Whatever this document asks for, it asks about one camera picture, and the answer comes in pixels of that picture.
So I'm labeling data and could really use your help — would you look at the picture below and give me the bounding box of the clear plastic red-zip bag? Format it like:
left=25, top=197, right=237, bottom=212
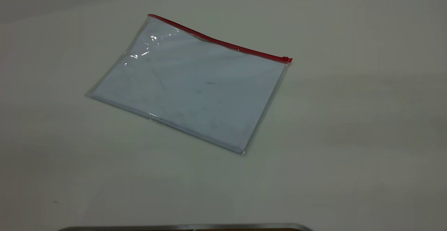
left=86, top=14, right=293, bottom=155

